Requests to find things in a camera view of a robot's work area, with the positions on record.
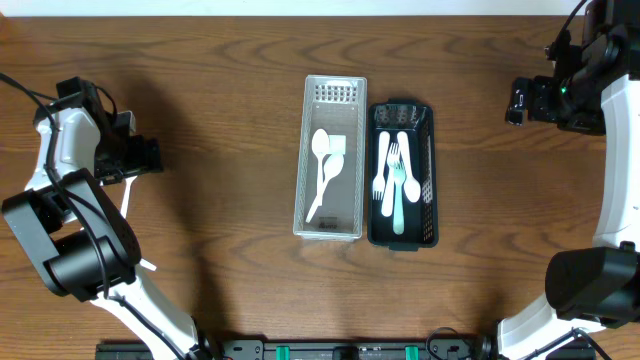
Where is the white plastic spoon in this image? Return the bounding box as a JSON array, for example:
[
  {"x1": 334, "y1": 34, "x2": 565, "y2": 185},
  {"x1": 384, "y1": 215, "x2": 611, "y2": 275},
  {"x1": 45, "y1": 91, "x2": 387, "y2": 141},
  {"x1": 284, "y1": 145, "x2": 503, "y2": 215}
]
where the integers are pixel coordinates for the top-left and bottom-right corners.
[
  {"x1": 397, "y1": 131, "x2": 421, "y2": 203},
  {"x1": 305, "y1": 154, "x2": 344, "y2": 223},
  {"x1": 120, "y1": 176, "x2": 136, "y2": 218},
  {"x1": 139, "y1": 258, "x2": 157, "y2": 272},
  {"x1": 311, "y1": 128, "x2": 330, "y2": 193}
]

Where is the white plastic fork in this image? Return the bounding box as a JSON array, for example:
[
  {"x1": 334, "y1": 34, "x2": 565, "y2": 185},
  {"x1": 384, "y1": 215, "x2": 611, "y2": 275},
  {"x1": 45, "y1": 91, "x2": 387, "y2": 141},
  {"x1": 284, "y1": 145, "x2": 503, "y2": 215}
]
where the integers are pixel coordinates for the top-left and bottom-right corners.
[
  {"x1": 392, "y1": 162, "x2": 406, "y2": 235},
  {"x1": 381, "y1": 143, "x2": 400, "y2": 217}
]

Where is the white plastic utensil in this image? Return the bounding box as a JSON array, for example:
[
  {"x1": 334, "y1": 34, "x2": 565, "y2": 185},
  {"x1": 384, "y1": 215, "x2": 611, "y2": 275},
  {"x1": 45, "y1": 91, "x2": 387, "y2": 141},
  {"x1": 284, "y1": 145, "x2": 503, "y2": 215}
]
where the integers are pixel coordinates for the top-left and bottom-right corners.
[{"x1": 372, "y1": 131, "x2": 390, "y2": 200}]

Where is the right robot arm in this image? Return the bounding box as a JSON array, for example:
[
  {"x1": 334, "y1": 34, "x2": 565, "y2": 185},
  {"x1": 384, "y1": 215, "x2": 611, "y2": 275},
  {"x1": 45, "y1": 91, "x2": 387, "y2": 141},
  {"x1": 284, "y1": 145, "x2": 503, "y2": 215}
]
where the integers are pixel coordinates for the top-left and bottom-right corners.
[{"x1": 483, "y1": 0, "x2": 639, "y2": 359}]

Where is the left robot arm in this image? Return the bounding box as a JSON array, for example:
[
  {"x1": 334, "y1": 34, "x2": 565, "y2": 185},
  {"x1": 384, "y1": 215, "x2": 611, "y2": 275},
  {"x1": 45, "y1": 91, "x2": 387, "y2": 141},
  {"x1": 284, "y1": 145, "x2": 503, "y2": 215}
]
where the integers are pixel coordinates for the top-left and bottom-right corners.
[{"x1": 1, "y1": 75, "x2": 213, "y2": 359}]

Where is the dark green perforated basket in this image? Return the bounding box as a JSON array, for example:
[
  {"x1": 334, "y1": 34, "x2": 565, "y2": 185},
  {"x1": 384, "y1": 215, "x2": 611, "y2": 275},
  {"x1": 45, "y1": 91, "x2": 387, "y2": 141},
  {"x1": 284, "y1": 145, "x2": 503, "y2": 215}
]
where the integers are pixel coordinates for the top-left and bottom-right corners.
[{"x1": 366, "y1": 99, "x2": 438, "y2": 251}]

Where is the clear perforated plastic basket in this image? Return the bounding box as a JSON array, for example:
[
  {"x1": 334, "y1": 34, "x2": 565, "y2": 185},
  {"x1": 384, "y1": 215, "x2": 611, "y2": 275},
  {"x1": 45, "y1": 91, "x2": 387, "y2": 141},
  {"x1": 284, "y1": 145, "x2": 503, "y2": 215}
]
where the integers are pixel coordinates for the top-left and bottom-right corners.
[{"x1": 293, "y1": 75, "x2": 367, "y2": 242}]

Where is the white label sticker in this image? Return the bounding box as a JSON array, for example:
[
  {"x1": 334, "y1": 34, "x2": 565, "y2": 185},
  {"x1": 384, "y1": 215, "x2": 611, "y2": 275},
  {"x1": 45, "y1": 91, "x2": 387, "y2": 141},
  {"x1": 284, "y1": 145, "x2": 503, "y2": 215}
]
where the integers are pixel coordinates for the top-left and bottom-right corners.
[{"x1": 329, "y1": 135, "x2": 346, "y2": 155}]

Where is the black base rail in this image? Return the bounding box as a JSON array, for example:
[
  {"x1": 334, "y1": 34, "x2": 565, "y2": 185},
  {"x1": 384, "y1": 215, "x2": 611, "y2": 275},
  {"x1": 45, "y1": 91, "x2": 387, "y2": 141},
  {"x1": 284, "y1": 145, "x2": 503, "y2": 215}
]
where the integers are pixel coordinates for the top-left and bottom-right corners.
[{"x1": 94, "y1": 324, "x2": 501, "y2": 360}]

